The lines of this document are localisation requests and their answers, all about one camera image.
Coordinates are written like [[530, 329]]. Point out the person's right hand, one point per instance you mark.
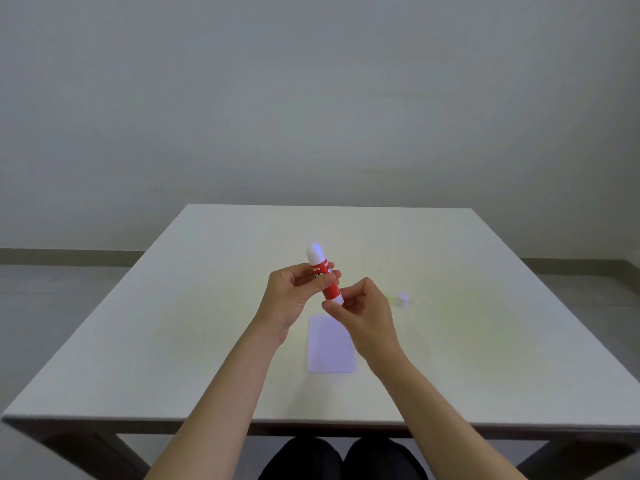
[[367, 322]]

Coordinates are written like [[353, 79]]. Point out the white glue stick cap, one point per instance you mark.
[[403, 299]]

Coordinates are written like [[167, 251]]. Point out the person's left forearm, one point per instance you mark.
[[220, 407]]

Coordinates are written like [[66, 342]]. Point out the person's right forearm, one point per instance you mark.
[[440, 419]]

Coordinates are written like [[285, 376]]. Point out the person's black trousers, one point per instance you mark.
[[345, 459]]

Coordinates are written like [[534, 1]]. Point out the white table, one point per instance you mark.
[[320, 314]]

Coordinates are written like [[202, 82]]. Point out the white paper card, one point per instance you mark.
[[332, 347]]

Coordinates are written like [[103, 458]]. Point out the person's left hand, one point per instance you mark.
[[281, 299]]

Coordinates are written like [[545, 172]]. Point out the person's left thumb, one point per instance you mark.
[[305, 268]]

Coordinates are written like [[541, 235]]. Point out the red and white glue stick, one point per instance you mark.
[[323, 274]]

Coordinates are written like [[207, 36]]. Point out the person's right thumb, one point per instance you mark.
[[361, 286]]

